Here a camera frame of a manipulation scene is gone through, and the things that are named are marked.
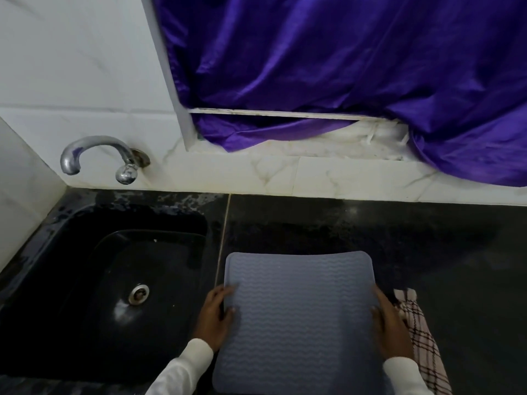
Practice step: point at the person's right hand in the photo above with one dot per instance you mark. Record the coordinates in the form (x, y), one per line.
(391, 331)

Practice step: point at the person's left hand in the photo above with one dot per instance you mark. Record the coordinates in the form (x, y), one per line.
(210, 318)

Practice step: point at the person's right thumb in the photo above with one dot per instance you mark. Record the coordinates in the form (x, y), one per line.
(376, 314)

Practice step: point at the person's left thumb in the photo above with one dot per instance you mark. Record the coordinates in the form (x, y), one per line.
(228, 313)

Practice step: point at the grey ribbed silicone mat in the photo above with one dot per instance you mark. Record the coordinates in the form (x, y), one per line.
(300, 324)

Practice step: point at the person's left forearm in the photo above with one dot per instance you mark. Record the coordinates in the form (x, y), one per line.
(181, 372)

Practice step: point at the checkered kitchen towel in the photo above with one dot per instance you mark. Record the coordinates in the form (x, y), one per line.
(420, 341)

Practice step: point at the metal sink drain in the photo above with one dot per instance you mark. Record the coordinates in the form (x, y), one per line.
(138, 294)

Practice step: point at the black sink basin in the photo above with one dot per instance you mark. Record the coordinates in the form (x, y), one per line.
(107, 292)

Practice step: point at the purple satin curtain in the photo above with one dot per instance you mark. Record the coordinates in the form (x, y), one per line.
(350, 69)

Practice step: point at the chrome wall faucet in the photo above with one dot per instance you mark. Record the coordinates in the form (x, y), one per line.
(103, 154)

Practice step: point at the white window frame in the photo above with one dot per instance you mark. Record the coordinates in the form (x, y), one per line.
(181, 106)

